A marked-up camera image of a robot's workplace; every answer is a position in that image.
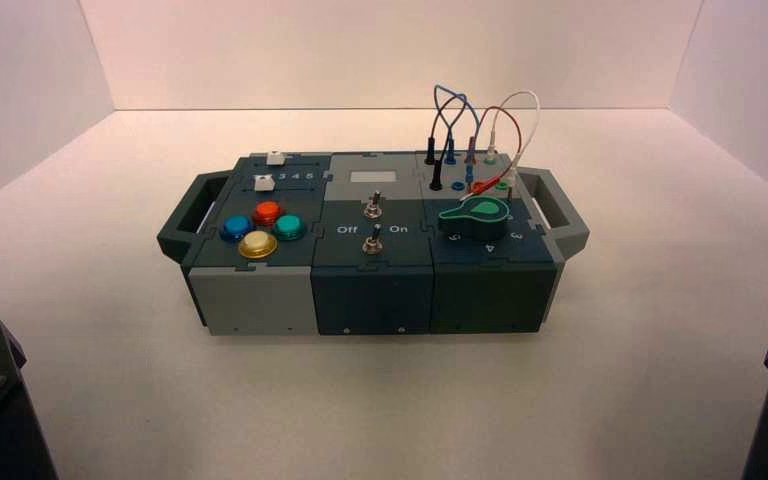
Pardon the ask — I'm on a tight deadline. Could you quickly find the red dome push button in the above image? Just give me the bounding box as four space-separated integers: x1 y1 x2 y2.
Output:
252 201 285 229

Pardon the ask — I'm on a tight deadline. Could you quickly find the green dome push button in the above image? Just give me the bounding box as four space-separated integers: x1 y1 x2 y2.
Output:
271 213 308 242

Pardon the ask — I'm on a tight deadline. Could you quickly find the red jumper wire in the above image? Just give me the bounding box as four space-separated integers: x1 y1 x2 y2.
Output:
460 105 524 201

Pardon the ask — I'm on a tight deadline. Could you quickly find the blue dome push button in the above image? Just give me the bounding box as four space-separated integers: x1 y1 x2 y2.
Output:
219 214 255 243

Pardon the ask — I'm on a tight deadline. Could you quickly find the black jumper wire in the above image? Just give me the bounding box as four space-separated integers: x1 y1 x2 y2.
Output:
424 95 468 192

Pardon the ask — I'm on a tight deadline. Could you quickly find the yellow dome push button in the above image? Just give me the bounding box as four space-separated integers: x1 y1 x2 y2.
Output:
238 230 279 260

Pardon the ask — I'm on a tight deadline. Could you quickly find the green rotary pointer knob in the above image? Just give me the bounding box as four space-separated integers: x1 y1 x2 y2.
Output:
437 199 510 243

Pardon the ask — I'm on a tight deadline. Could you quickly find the dark teal grey control box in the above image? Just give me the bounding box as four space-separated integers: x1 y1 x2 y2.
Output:
156 150 591 337

